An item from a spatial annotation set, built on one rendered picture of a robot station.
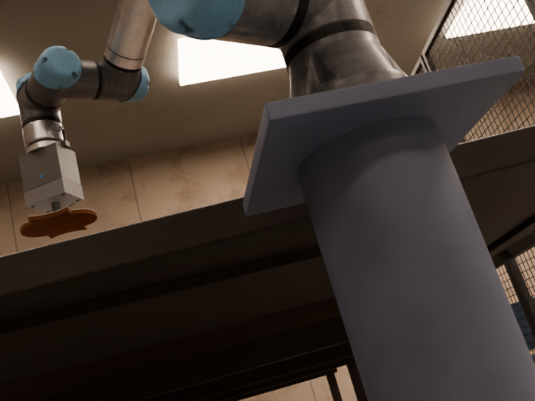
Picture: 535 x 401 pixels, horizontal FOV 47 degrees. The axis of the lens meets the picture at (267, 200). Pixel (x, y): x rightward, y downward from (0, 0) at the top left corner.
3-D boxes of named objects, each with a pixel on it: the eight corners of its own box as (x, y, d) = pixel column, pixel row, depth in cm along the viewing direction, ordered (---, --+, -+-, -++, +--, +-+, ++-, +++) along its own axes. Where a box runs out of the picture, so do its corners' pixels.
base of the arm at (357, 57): (438, 77, 68) (408, 2, 70) (310, 99, 64) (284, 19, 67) (388, 135, 82) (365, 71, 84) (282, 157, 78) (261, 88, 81)
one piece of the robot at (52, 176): (83, 139, 124) (97, 213, 119) (45, 154, 126) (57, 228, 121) (52, 122, 115) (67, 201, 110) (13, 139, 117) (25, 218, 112)
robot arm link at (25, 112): (20, 65, 118) (9, 89, 124) (28, 115, 114) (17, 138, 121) (60, 70, 122) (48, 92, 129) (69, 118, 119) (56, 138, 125)
